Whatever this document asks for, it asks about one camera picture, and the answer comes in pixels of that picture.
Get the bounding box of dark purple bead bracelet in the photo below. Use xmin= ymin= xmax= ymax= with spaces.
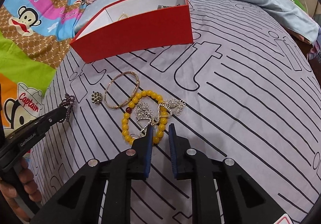
xmin=58 ymin=93 xmax=76 ymax=123

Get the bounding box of silver metal wristwatch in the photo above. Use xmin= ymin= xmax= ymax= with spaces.
xmin=157 ymin=4 xmax=180 ymax=10

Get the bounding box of person's left hand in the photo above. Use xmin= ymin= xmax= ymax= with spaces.
xmin=1 ymin=158 xmax=42 ymax=223

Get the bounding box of rose gold bangle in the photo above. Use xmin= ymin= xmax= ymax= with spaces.
xmin=103 ymin=71 xmax=140 ymax=110

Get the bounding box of colourful monkey cartoon blanket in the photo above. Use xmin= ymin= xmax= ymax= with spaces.
xmin=1 ymin=0 xmax=85 ymax=135

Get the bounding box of grey striped bed sheet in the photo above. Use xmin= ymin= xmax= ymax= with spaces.
xmin=31 ymin=0 xmax=320 ymax=223

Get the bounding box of red cardboard box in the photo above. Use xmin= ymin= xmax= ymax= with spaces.
xmin=70 ymin=0 xmax=193 ymax=63

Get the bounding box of small rhinestone flower ring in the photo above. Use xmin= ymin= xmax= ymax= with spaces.
xmin=91 ymin=91 xmax=104 ymax=105

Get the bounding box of orange yellow bead bracelet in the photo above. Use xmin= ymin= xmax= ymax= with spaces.
xmin=121 ymin=90 xmax=168 ymax=146

